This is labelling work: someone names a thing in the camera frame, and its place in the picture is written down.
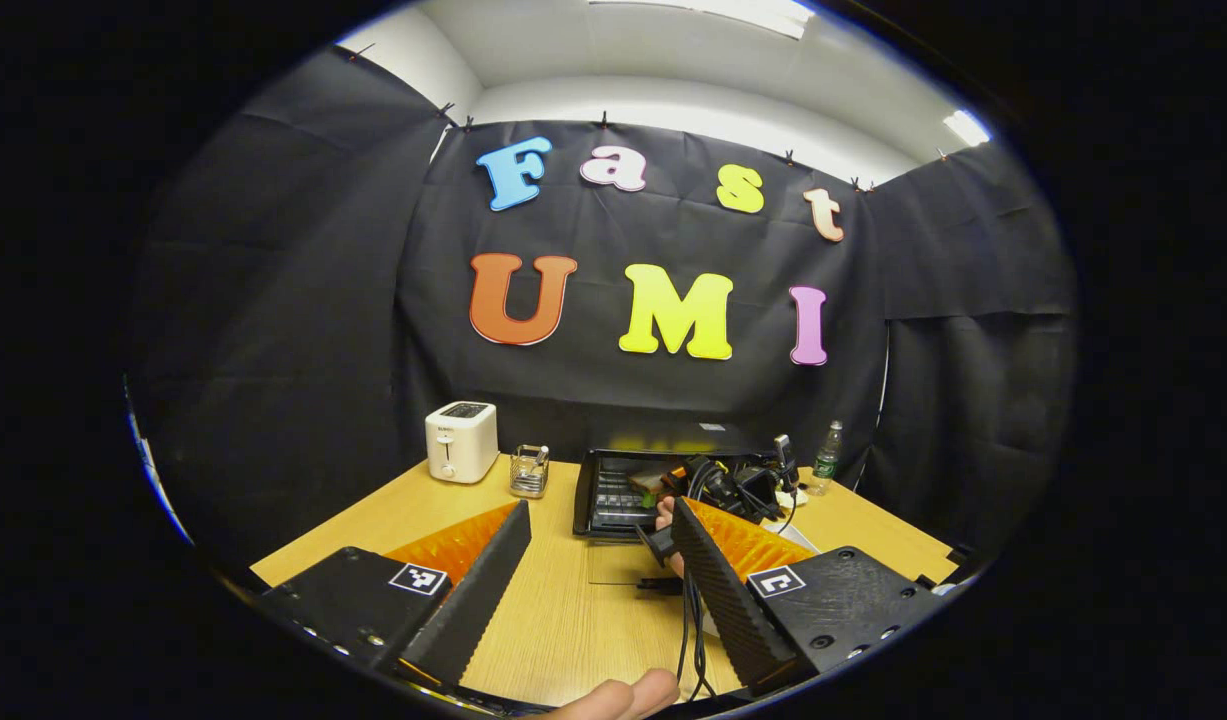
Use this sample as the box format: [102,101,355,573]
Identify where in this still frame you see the small metal wire basket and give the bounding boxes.
[509,444,551,499]

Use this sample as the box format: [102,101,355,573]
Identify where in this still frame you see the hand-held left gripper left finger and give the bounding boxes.
[256,499,534,691]

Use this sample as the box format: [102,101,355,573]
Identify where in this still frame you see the black cable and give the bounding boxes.
[635,520,719,701]

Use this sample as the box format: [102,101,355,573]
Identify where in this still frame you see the small ceiling light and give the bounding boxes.
[943,108,992,148]

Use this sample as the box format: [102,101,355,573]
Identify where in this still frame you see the white toaster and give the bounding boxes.
[424,401,500,485]

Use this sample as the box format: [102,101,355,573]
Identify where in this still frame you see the clear plastic water bottle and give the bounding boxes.
[811,420,844,497]

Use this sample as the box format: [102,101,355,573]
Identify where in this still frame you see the black backdrop cloth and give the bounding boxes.
[123,45,1079,569]

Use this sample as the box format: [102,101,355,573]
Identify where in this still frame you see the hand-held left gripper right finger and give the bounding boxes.
[670,496,962,698]

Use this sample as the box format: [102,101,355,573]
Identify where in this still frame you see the black electric oven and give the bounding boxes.
[571,425,779,591]

